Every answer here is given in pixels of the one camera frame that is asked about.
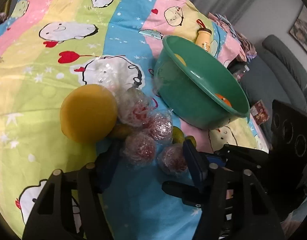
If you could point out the framed wall picture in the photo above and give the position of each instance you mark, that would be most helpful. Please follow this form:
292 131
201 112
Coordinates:
299 29

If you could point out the red fruit top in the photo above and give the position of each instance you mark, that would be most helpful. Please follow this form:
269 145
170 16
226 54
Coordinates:
134 107

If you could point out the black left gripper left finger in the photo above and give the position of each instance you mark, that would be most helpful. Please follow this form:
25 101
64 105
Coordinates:
68 207

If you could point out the colourful cartoon bed sheet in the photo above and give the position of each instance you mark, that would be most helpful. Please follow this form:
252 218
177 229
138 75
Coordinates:
48 48

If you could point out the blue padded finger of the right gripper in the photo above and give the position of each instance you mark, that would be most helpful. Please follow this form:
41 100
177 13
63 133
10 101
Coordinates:
215 160

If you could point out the yellow green mango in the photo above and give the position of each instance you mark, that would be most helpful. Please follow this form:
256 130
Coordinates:
121 131

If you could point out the yellow fruit in basin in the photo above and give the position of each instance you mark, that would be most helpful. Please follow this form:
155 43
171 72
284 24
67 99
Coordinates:
180 59

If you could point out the red patterned snack packet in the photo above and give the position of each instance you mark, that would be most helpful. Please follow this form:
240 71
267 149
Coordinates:
259 112

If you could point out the large yellow pomelo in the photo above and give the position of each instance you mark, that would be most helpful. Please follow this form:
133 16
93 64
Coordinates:
88 114

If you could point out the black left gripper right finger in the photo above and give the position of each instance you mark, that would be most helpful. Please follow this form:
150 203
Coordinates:
233 203

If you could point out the small green fruit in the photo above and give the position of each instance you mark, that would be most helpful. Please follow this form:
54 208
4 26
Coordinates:
177 135
192 139

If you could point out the red fruit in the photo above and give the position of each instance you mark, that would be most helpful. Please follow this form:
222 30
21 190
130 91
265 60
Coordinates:
139 149
172 161
159 126
134 107

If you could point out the orange fruit in basin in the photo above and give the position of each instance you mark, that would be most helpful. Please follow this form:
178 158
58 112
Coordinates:
223 99

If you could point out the clear plastic bottle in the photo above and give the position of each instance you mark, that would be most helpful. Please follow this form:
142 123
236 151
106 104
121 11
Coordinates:
240 73

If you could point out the green plastic basin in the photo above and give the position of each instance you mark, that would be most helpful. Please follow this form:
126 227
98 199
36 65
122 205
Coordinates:
190 90

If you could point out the grey sofa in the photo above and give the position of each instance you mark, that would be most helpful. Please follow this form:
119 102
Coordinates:
274 74

